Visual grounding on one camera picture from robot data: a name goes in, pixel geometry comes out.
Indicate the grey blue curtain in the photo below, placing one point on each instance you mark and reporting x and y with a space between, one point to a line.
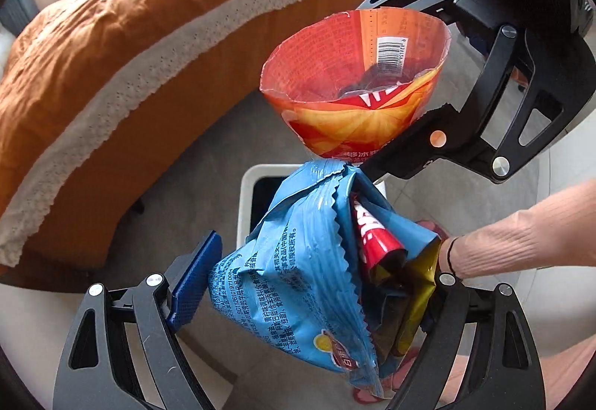
14 5

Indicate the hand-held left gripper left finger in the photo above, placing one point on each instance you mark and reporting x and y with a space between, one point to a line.
195 279

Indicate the blue chip bag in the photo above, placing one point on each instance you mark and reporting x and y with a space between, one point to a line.
288 279

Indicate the thin black band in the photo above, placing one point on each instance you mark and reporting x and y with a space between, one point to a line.
450 254

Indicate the orange red snack bag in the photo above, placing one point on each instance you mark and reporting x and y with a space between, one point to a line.
335 121

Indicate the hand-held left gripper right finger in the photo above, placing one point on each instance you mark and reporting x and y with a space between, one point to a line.
447 312

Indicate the white trash bin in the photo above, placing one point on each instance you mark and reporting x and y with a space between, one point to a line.
247 205

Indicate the person's leg in pink trousers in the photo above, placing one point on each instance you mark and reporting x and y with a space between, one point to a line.
521 237
572 368

